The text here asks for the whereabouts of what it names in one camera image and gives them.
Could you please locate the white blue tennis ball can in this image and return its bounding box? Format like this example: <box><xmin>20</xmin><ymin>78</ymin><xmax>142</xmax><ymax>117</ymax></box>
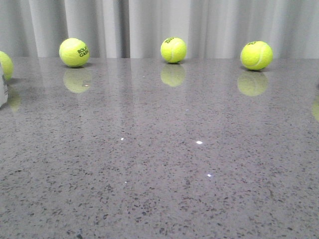
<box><xmin>0</xmin><ymin>66</ymin><xmax>8</xmax><ymax>107</ymax></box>

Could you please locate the middle tennis ball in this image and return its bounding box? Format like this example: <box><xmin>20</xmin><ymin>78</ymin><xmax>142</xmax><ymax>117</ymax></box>
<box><xmin>160</xmin><ymin>37</ymin><xmax>187</xmax><ymax>63</ymax></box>

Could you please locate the tennis ball with Roland Garros print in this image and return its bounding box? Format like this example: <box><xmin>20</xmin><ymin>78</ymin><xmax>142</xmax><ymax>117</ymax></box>
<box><xmin>59</xmin><ymin>38</ymin><xmax>90</xmax><ymax>67</ymax></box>

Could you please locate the right tennis ball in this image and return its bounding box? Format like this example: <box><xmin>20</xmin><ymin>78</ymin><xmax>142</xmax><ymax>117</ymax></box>
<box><xmin>240</xmin><ymin>41</ymin><xmax>273</xmax><ymax>70</ymax></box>

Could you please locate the far left tennis ball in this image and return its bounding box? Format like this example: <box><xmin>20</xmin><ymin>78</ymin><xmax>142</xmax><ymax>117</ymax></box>
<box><xmin>0</xmin><ymin>51</ymin><xmax>14</xmax><ymax>81</ymax></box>

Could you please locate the grey curtain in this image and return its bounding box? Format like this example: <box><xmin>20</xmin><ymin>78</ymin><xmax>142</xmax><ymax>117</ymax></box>
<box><xmin>0</xmin><ymin>0</ymin><xmax>319</xmax><ymax>59</ymax></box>

